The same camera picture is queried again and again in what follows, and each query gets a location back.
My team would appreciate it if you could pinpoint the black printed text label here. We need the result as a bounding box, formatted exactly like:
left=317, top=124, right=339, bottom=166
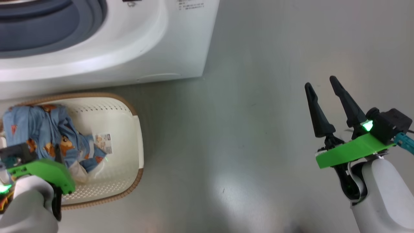
left=176, top=0, right=205, bottom=10

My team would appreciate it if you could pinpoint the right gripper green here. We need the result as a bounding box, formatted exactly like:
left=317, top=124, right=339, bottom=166
left=305, top=76, right=396, bottom=169

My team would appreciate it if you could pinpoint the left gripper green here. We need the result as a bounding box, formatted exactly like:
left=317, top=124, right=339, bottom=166
left=6, top=144, right=75, bottom=221

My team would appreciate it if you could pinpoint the grey rubber door gasket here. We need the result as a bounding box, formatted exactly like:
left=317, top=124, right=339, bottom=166
left=0, top=0, right=107, bottom=59

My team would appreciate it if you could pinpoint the paper product label sticker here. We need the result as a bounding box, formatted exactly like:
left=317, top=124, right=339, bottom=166
left=93, top=133, right=113, bottom=154

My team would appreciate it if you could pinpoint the white front-load washing machine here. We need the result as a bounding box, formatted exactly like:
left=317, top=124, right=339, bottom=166
left=0, top=0, right=220, bottom=100

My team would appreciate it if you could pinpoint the blue printed garment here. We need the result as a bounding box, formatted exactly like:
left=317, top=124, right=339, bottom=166
left=3, top=104, right=107, bottom=173

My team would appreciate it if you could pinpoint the teal cable connector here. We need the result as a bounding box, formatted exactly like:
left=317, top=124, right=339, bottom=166
left=393, top=132, right=414, bottom=155

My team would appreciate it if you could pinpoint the round white filter cover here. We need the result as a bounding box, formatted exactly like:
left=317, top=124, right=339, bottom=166
left=137, top=73, right=181, bottom=81

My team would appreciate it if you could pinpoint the cream perforated laundry basket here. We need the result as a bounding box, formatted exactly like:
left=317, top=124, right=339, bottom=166
left=0, top=92, right=144, bottom=211

